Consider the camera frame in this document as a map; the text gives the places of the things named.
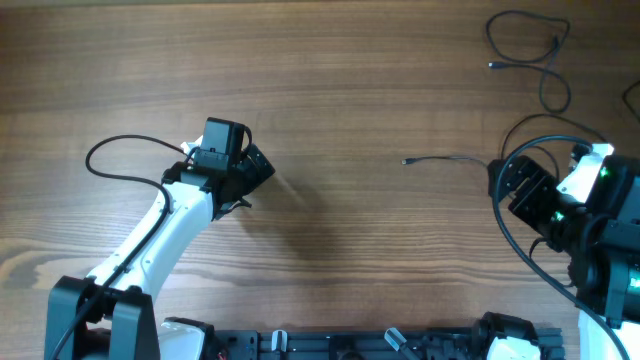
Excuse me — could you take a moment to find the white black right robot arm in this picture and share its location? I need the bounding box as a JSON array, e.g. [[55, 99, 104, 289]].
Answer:
[[488, 152, 639, 359]]

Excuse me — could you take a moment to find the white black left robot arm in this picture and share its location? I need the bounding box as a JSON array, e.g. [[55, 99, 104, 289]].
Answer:
[[44, 118, 275, 359]]

